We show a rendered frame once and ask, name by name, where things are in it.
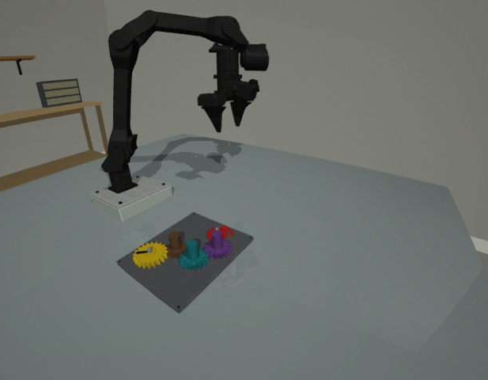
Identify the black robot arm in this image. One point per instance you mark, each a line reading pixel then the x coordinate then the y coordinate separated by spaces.
pixel 124 44

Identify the brown gear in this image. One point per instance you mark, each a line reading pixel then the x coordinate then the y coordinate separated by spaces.
pixel 176 247

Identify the dark teal gear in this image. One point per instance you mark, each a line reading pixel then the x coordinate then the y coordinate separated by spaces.
pixel 193 257

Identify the purple gear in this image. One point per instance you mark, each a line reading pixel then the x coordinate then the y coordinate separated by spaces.
pixel 217 247

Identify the yellow gear with black stripe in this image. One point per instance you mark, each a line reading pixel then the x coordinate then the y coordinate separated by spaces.
pixel 144 259

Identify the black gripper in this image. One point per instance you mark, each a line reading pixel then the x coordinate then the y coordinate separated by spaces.
pixel 212 102

